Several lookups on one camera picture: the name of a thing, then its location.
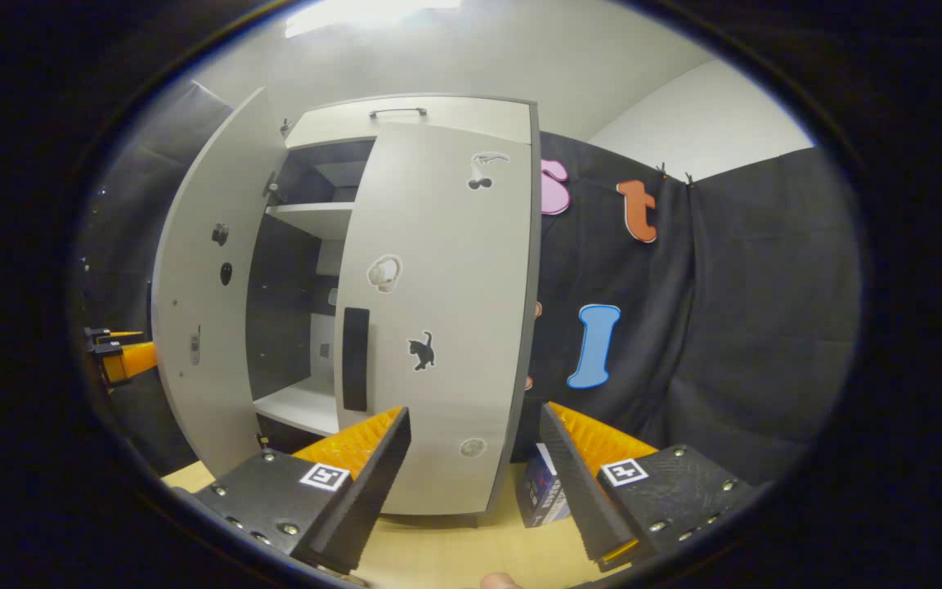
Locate grey and white cabinet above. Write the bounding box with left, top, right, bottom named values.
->
left=246, top=92, right=543, bottom=524

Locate white cabinet shelf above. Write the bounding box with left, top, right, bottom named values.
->
left=265, top=201, right=355, bottom=241

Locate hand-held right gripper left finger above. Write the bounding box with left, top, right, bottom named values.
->
left=191, top=407, right=413, bottom=576

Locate dark book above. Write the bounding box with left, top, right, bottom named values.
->
left=518, top=444, right=574, bottom=529

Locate white cabinet door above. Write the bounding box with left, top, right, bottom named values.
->
left=334, top=121, right=539, bottom=516
left=150, top=86, right=290, bottom=479

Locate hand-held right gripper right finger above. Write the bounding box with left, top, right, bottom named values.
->
left=540, top=401, right=760, bottom=575

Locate white cabinet drawer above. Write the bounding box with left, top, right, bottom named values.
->
left=285, top=96, right=534, bottom=150

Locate black door handle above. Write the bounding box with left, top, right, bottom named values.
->
left=342, top=307, right=371, bottom=412

